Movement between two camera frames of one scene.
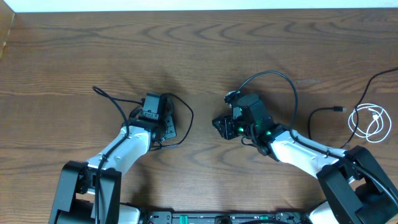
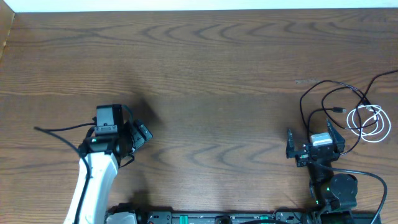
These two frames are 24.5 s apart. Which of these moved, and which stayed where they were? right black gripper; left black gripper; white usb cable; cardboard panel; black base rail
Moved: left black gripper; right black gripper
Stayed: white usb cable; cardboard panel; black base rail
